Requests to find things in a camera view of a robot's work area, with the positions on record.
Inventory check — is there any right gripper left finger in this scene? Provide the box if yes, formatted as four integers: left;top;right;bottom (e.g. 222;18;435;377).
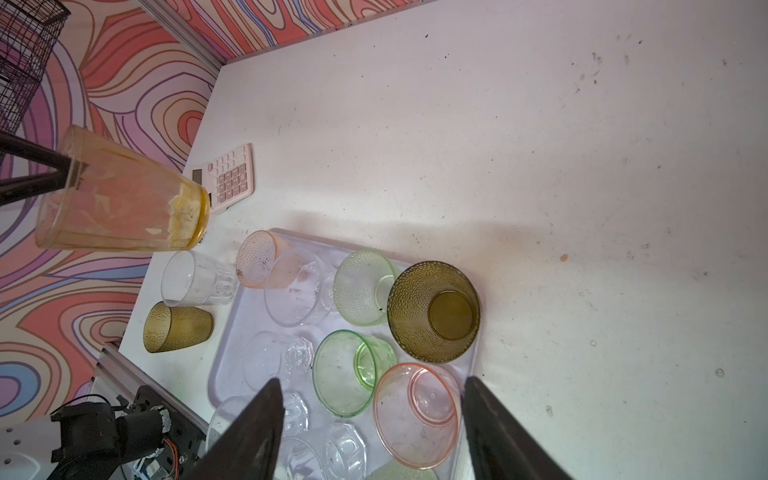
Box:
180;378;285;480

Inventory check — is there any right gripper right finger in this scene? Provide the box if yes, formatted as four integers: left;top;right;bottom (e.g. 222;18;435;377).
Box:
462;376;570;480

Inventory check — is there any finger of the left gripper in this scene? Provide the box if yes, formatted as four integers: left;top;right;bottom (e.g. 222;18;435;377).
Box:
0;171;67;206
0;132;71;171

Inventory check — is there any pink transparent cup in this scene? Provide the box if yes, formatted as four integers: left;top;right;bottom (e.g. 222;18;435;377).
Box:
373;362;461;470

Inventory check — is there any small clear cup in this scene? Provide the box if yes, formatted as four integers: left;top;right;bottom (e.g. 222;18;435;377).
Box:
242;331;314;391

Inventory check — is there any yellow transparent cup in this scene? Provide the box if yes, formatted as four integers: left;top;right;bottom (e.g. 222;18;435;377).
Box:
34;125;210;252

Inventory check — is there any pale green frosted large cup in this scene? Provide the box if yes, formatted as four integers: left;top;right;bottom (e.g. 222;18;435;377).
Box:
365;460;438;480

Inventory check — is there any bright green cup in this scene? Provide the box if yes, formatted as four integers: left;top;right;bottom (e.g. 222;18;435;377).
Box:
312;330;397;418

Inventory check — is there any dark olive textured cup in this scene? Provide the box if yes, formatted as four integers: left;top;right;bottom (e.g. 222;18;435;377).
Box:
387;260;481;364

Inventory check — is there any peach transparent cup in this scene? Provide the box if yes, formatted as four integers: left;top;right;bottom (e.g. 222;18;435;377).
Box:
235;230;292;289

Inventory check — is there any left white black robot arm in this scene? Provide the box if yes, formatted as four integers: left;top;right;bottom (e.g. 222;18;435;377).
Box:
1;127;183;479

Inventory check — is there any lavender plastic tray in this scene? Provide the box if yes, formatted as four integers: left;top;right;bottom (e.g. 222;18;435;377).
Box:
208;228;478;479

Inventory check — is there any dark amber cup left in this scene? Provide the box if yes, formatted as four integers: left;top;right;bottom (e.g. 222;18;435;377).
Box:
142;302;214;353

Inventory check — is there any pink patterned card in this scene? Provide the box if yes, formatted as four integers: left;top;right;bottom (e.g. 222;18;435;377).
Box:
191;144;256;214

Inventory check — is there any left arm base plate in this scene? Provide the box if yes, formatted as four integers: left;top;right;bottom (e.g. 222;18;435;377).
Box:
119;385;206;479

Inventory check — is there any black wire basket left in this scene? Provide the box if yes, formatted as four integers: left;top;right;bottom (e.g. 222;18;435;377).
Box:
1;0;70;134

